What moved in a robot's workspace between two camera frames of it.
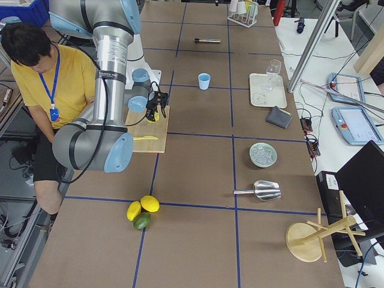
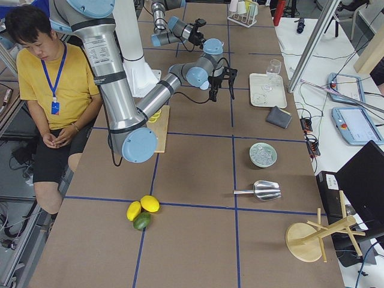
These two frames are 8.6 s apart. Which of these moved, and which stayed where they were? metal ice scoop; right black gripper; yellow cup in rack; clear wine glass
Moved: right black gripper
Stayed: yellow cup in rack; metal ice scoop; clear wine glass
